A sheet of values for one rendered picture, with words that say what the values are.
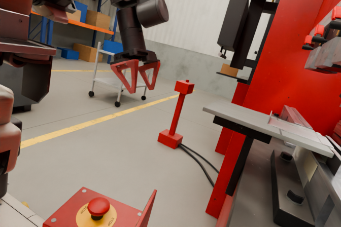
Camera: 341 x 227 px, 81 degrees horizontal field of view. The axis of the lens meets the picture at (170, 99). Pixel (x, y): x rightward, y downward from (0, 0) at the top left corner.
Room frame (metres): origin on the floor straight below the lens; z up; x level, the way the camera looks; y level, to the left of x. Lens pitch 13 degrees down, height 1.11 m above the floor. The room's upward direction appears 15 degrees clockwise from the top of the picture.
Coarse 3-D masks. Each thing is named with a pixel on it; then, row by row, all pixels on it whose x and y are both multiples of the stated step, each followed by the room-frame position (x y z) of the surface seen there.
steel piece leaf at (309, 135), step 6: (270, 114) 0.47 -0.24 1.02; (270, 120) 0.49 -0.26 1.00; (276, 120) 0.51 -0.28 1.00; (276, 126) 0.44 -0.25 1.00; (282, 126) 0.46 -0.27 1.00; (288, 126) 0.48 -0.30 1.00; (294, 126) 0.50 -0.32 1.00; (294, 132) 0.43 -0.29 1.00; (300, 132) 0.45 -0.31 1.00; (306, 132) 0.46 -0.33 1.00; (312, 132) 0.48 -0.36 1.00; (306, 138) 0.41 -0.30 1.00; (312, 138) 0.42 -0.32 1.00; (318, 138) 0.43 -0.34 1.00
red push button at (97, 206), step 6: (96, 198) 0.32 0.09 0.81; (102, 198) 0.32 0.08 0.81; (90, 204) 0.30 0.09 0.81; (96, 204) 0.30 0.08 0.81; (102, 204) 0.30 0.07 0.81; (108, 204) 0.31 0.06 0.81; (90, 210) 0.29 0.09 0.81; (96, 210) 0.29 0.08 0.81; (102, 210) 0.29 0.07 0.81; (108, 210) 0.30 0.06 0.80; (96, 216) 0.30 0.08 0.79; (102, 216) 0.30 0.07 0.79
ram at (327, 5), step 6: (324, 0) 1.17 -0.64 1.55; (330, 0) 0.97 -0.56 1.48; (336, 0) 0.83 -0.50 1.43; (324, 6) 1.08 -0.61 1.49; (330, 6) 0.91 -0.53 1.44; (318, 12) 1.22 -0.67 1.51; (324, 12) 1.00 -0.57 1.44; (318, 18) 1.12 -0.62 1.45; (330, 18) 0.80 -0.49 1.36; (324, 24) 0.87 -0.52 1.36; (312, 36) 1.08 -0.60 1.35; (312, 42) 1.17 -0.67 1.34
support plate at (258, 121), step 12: (204, 108) 0.46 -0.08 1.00; (216, 108) 0.47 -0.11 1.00; (228, 108) 0.51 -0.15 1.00; (240, 108) 0.55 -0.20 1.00; (240, 120) 0.43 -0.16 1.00; (252, 120) 0.45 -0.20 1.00; (264, 120) 0.49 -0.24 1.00; (264, 132) 0.40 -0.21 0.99; (276, 132) 0.40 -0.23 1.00; (288, 132) 0.43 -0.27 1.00; (300, 144) 0.38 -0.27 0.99; (312, 144) 0.38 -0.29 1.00
